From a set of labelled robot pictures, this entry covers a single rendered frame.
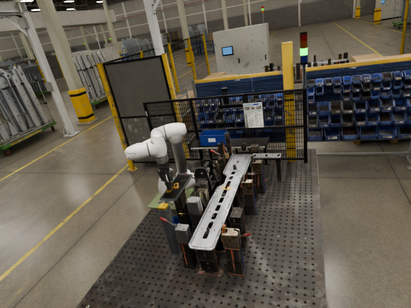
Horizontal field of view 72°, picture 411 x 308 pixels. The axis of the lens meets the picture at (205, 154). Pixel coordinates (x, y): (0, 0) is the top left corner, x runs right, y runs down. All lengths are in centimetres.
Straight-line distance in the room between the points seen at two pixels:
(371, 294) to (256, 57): 724
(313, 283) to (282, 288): 20
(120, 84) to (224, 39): 483
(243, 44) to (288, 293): 776
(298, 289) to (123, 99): 400
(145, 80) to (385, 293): 398
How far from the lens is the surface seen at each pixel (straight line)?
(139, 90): 481
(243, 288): 207
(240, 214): 208
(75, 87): 979
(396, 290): 311
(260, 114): 317
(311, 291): 205
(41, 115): 1005
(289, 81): 308
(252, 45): 896
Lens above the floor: 230
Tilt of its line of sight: 25 degrees down
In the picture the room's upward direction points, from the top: 10 degrees counter-clockwise
